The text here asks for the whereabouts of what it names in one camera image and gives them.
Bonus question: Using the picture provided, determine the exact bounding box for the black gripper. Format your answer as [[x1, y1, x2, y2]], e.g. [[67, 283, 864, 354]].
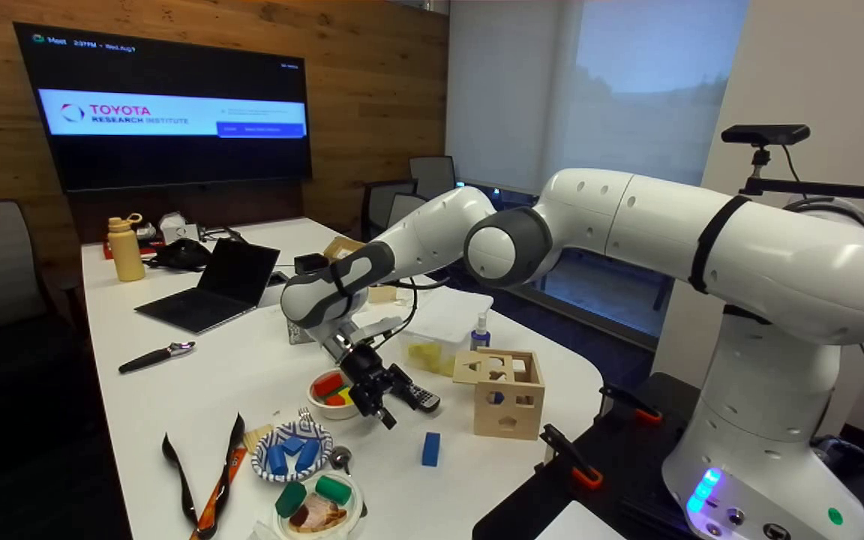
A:
[[333, 339, 446, 431]]

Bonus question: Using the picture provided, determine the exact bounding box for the blue block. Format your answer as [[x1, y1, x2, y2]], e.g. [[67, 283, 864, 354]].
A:
[[421, 429, 444, 472]]

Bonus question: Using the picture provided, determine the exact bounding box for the red block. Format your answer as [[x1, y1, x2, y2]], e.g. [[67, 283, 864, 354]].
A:
[[313, 371, 349, 401]]

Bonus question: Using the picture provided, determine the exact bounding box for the green block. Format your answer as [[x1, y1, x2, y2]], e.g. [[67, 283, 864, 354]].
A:
[[273, 480, 309, 520], [313, 475, 354, 509]]

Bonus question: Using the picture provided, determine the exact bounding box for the blue patterned bowl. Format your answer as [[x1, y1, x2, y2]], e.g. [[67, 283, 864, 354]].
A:
[[249, 415, 340, 487]]

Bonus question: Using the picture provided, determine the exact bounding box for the white shallow bowl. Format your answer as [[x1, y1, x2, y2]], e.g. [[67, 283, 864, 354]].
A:
[[270, 472, 365, 540]]

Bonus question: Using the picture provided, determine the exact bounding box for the white plastic bin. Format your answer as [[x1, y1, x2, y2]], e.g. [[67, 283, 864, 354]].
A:
[[390, 283, 501, 378]]

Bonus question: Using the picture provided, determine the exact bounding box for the wooden shape sorter box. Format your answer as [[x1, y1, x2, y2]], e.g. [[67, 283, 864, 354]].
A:
[[449, 348, 548, 443]]

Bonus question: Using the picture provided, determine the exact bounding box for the spray bottle with blue label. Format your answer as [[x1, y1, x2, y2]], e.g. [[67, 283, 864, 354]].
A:
[[467, 306, 496, 354]]

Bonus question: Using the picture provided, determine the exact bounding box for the brown cardboard box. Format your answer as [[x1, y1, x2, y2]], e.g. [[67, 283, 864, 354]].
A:
[[322, 235, 365, 267]]

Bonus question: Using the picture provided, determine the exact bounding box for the black orange clamp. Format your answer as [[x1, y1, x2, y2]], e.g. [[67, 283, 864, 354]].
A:
[[596, 382, 670, 429], [538, 420, 610, 496]]

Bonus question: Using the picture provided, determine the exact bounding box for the dark office chair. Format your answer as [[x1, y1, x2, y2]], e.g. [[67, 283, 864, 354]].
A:
[[362, 154, 463, 241]]

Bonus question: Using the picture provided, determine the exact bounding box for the black marker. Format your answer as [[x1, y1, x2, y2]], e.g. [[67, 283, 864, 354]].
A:
[[158, 410, 251, 540]]

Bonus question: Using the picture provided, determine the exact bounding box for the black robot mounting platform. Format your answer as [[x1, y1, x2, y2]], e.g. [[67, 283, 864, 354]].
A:
[[471, 371, 719, 540]]

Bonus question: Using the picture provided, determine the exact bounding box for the black laptop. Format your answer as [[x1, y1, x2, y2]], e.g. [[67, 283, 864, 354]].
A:
[[134, 237, 281, 335]]

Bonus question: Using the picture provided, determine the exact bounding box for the black marker pen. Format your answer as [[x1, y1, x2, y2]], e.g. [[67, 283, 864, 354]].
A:
[[116, 339, 199, 378]]

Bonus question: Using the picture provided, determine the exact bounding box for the yellow water bottle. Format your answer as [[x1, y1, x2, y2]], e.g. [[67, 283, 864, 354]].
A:
[[105, 210, 149, 284]]

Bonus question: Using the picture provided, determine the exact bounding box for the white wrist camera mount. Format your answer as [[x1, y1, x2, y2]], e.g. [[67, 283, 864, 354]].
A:
[[336, 313, 409, 354]]

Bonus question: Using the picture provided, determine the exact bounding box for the wall TV monitor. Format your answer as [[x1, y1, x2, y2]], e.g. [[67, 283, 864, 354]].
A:
[[11, 20, 316, 197]]

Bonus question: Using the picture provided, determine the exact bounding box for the black camera on stand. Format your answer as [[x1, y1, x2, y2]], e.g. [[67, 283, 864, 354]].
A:
[[716, 120, 864, 223]]

